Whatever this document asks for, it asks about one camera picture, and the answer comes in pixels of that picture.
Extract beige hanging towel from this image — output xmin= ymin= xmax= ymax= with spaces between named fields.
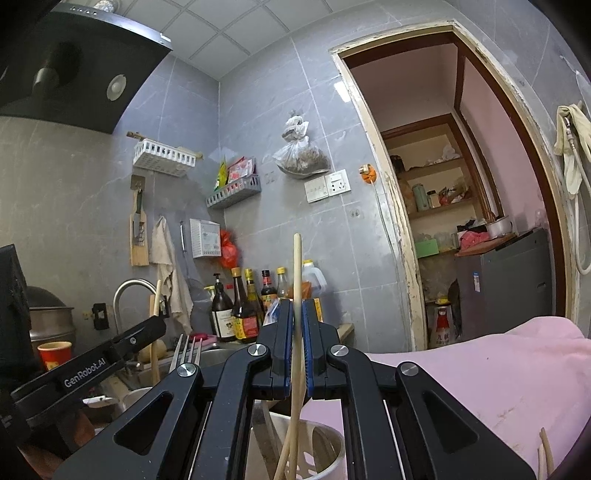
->
xmin=150 ymin=216 xmax=195 ymax=329

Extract small steel pot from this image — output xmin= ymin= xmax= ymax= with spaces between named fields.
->
xmin=487 ymin=215 xmax=514 ymax=239

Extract wooden door frame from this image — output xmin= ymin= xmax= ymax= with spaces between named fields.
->
xmin=329 ymin=21 xmax=581 ymax=352

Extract hanging metal skimmer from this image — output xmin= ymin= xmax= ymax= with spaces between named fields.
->
xmin=179 ymin=220 xmax=204 ymax=301

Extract red paper cup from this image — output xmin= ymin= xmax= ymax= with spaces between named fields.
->
xmin=37 ymin=342 xmax=74 ymax=371

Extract white slotted utensil holder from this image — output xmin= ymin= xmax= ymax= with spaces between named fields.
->
xmin=249 ymin=411 xmax=347 ymax=480

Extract white hose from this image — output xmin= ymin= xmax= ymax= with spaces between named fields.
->
xmin=571 ymin=194 xmax=591 ymax=278

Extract long white wall basket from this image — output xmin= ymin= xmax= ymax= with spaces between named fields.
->
xmin=133 ymin=138 xmax=197 ymax=177

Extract black range hood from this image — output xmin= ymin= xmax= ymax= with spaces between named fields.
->
xmin=0 ymin=0 xmax=174 ymax=136

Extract red cloth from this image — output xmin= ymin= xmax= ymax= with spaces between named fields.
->
xmin=459 ymin=231 xmax=491 ymax=253

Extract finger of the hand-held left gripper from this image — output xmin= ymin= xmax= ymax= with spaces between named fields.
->
xmin=110 ymin=316 xmax=167 ymax=360

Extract green box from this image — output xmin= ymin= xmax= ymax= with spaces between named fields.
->
xmin=415 ymin=240 xmax=452 ymax=260

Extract red plastic bag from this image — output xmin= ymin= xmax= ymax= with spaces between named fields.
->
xmin=219 ymin=230 xmax=241 ymax=271

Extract square white wall basket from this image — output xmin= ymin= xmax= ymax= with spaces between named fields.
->
xmin=189 ymin=219 xmax=222 ymax=260

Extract wooden shelf unit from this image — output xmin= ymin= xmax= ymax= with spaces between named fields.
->
xmin=381 ymin=115 xmax=498 ymax=223

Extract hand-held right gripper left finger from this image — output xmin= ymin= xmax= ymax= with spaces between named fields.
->
xmin=51 ymin=299 xmax=295 ymax=480

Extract red label floor bottle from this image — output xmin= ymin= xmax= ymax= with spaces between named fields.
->
xmin=429 ymin=300 xmax=456 ymax=350

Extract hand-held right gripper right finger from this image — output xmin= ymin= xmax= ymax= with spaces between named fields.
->
xmin=302 ymin=299 xmax=539 ymax=480

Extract grey wall shelf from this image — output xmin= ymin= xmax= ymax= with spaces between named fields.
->
xmin=206 ymin=175 xmax=263 ymax=209

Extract dark bottle yellow cap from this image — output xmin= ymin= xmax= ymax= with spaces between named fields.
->
xmin=245 ymin=268 xmax=265 ymax=324

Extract grey small fridge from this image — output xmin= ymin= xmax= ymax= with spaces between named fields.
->
xmin=455 ymin=228 xmax=556 ymax=343

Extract white wall switch socket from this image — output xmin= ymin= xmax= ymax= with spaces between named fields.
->
xmin=305 ymin=170 xmax=352 ymax=204

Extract clear bag of dried goods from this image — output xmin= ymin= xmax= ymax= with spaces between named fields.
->
xmin=272 ymin=115 xmax=331 ymax=177

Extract red seasoning packet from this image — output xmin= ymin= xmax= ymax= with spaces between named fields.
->
xmin=226 ymin=158 xmax=257 ymax=184

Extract large steel stockpot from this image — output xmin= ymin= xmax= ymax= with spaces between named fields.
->
xmin=27 ymin=286 xmax=75 ymax=352

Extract pink table cloth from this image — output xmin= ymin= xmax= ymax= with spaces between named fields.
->
xmin=300 ymin=316 xmax=591 ymax=480

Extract cream rubber gloves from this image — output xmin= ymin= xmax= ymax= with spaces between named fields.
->
xmin=554 ymin=104 xmax=591 ymax=200

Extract steel sink faucet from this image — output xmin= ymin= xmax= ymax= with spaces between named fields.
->
xmin=113 ymin=278 xmax=160 ymax=343

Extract dark pump bottle white label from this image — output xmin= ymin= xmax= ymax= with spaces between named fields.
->
xmin=211 ymin=273 xmax=236 ymax=340

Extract long wooden chopstick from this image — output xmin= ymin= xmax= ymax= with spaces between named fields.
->
xmin=272 ymin=233 xmax=306 ymax=480
xmin=150 ymin=279 xmax=163 ymax=385
xmin=538 ymin=427 xmax=557 ymax=480

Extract metal fork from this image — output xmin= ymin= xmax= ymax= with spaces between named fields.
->
xmin=168 ymin=335 xmax=204 ymax=374

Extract dark bottle red yellow label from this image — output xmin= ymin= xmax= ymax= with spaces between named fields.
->
xmin=231 ymin=268 xmax=260 ymax=343

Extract large oil jug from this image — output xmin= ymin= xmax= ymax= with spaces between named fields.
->
xmin=302 ymin=260 xmax=327 ymax=322

